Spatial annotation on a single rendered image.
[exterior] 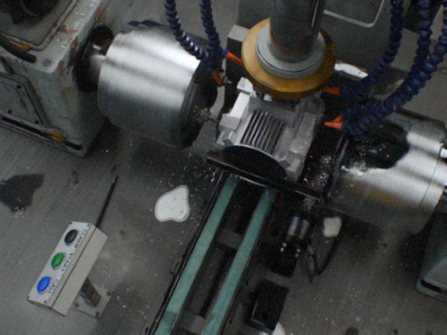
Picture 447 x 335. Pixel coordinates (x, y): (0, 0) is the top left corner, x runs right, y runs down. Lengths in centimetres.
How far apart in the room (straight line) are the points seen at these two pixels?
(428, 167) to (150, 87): 56
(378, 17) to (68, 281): 80
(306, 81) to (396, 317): 61
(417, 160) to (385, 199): 9
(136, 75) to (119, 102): 7
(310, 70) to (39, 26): 57
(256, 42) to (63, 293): 58
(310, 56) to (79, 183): 69
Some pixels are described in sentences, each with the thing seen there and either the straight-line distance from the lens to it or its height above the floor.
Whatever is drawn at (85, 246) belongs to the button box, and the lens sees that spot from 113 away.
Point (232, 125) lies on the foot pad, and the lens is 122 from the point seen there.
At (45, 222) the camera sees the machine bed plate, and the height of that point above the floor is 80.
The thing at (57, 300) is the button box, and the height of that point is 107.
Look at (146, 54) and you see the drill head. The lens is 122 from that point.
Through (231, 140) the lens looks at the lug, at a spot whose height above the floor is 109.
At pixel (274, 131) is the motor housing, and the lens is 119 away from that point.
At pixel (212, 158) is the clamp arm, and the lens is 123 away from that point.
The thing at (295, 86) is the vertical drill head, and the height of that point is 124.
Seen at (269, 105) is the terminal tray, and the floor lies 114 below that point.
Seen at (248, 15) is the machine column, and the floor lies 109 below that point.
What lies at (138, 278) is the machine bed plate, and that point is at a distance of 139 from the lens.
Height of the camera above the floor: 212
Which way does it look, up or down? 63 degrees down
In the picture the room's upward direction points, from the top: 3 degrees clockwise
